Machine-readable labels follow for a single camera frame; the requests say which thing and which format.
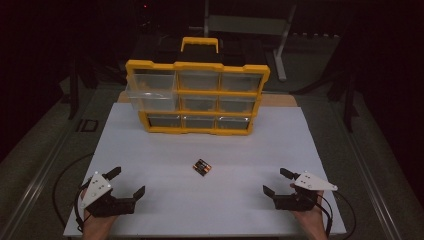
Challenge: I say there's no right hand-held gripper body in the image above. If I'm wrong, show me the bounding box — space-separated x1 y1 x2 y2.
272 170 339 212

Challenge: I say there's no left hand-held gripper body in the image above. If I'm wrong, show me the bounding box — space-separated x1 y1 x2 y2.
80 171 136 218

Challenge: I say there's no black and orange battery pack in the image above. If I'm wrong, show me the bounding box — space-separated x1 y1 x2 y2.
192 158 213 177

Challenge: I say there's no large clear plastic drawer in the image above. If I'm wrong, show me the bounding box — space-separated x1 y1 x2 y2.
125 72 180 113

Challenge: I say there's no yellow organizer cabinet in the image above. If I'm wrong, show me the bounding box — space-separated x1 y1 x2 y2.
125 36 271 137

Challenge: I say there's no person's left hand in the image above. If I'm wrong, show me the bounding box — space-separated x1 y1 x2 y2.
81 212 118 240

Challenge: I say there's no person's right hand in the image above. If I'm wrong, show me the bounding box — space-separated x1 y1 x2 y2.
291 190 330 240

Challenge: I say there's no tan wooden board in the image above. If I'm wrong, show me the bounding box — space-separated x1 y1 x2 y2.
117 91 299 108

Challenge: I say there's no dark stand leg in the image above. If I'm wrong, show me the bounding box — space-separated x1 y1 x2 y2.
342 75 360 134
67 55 82 121

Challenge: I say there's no set of small clear bins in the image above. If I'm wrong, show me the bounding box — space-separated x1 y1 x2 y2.
146 71 263 131

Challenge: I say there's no grey metal stand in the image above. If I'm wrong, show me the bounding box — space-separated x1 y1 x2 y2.
202 0 298 83

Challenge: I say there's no black cable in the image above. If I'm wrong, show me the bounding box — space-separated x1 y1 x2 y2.
333 190 357 240
313 192 335 239
51 152 96 231
74 180 93 233

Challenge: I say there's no grey metal rail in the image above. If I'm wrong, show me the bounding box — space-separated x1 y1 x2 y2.
332 109 403 240
0 126 78 240

